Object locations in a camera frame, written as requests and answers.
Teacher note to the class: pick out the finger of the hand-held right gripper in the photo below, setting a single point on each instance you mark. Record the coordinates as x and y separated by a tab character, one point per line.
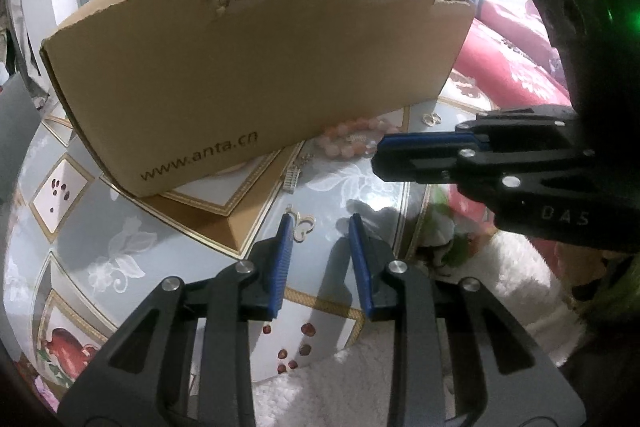
525	197
525	127

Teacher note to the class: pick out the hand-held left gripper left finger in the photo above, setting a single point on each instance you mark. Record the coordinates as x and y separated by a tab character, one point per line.
281	267

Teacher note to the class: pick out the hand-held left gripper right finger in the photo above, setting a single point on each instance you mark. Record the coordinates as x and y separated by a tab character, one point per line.
361	272

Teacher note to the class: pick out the gold heart earrings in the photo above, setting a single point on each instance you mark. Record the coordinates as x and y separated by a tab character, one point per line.
302	232

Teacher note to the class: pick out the brown cardboard box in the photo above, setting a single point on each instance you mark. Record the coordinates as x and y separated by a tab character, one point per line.
250	72

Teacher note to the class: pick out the person's right forearm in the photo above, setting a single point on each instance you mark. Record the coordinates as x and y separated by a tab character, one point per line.
615	322

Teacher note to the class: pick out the white fleece garment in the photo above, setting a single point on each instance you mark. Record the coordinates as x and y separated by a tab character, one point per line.
500	287

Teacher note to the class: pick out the grey storage box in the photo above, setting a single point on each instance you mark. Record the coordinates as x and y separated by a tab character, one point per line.
17	112

